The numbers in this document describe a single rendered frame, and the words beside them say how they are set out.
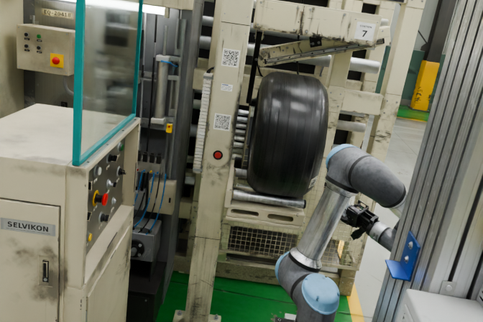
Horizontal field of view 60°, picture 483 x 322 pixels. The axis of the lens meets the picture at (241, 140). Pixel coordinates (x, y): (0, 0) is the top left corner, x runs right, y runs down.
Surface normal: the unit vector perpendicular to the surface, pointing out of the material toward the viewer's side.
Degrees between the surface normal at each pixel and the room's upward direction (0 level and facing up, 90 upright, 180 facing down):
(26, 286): 90
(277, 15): 90
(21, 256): 90
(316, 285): 8
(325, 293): 8
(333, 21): 90
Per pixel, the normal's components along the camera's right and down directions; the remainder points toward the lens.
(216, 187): -0.03, 0.29
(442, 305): 0.14, -0.95
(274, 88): -0.17, -0.64
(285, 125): 0.03, -0.10
